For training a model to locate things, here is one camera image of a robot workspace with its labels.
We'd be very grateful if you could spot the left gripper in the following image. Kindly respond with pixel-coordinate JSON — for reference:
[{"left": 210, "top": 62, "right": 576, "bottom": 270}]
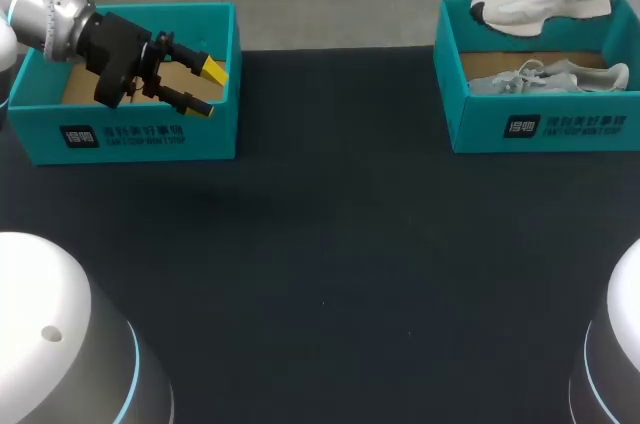
[{"left": 74, "top": 11, "right": 231, "bottom": 119}]

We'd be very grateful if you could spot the teal shoebox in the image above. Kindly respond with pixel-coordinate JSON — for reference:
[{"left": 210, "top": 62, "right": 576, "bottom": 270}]
[
  {"left": 432, "top": 0, "right": 640, "bottom": 154},
  {"left": 7, "top": 2, "right": 244, "bottom": 167}
]

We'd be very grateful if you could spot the white cable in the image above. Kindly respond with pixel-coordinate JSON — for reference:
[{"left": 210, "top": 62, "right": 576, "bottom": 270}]
[{"left": 29, "top": 0, "right": 60, "bottom": 63}]

